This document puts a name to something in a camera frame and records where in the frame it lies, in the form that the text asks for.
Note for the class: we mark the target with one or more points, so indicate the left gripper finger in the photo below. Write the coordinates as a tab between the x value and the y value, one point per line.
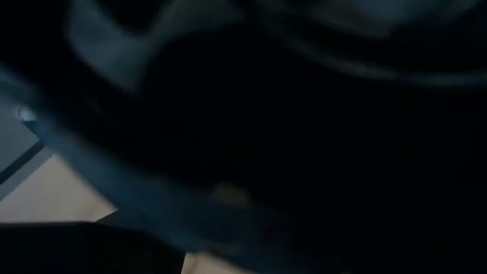
76	251

